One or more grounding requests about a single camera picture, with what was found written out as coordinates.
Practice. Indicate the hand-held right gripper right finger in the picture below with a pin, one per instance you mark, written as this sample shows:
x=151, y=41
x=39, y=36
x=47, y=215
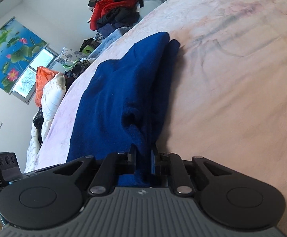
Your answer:
x=154, y=161

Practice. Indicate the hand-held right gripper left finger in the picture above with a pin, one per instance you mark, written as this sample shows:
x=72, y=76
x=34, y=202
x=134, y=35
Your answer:
x=133, y=159

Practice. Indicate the blue sweater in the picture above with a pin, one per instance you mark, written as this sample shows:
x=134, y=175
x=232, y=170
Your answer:
x=123, y=86

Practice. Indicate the dark clothes pile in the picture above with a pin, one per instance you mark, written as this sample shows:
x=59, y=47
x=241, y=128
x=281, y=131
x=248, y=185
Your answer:
x=37, y=123

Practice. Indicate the white script-print quilt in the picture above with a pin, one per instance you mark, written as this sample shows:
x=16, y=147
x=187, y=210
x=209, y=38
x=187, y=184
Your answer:
x=32, y=150

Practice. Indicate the white puffer jacket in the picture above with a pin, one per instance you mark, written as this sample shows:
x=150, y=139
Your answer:
x=52, y=96

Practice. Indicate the window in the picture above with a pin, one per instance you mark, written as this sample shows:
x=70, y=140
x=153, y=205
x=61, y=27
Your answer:
x=32, y=79

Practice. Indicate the orange plastic bag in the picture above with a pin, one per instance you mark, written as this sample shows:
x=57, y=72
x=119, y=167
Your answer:
x=43, y=79

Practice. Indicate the leopard patterned cloth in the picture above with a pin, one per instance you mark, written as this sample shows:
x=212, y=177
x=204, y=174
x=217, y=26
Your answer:
x=80, y=68

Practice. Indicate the lotus print roller blind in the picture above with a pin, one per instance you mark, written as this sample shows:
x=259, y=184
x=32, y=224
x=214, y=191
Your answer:
x=10, y=54

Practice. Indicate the pink bed sheet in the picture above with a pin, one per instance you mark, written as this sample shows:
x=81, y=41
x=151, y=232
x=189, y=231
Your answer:
x=232, y=79

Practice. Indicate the green plastic object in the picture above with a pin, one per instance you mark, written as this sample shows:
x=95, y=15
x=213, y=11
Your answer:
x=87, y=49

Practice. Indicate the floral pillow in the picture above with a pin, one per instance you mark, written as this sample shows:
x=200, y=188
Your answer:
x=68, y=55

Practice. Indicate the blue denim cloth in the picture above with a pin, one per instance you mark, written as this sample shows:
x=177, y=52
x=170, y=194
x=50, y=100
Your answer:
x=113, y=33

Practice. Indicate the black jacket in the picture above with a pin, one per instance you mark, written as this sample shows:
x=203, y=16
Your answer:
x=118, y=16

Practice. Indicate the red garment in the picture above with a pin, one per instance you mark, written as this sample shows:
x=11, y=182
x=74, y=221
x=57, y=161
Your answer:
x=104, y=8

